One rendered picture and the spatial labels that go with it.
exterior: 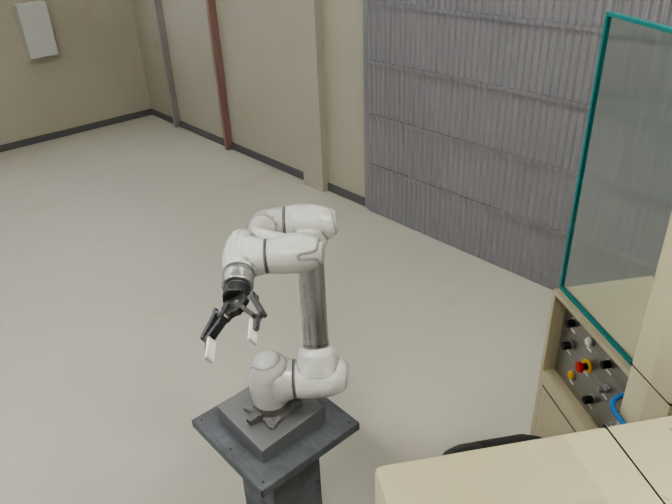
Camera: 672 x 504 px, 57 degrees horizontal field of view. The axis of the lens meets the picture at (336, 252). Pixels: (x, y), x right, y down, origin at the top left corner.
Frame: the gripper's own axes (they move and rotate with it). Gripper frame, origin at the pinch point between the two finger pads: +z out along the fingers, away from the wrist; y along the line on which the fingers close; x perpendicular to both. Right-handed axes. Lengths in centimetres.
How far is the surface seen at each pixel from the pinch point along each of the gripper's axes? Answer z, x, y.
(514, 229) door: -239, -241, -45
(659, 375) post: 27, -28, -88
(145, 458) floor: -66, -115, 156
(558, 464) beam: 52, 2, -70
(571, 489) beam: 57, 3, -70
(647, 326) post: 19, -22, -90
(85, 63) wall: -641, -69, 360
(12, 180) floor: -450, -79, 414
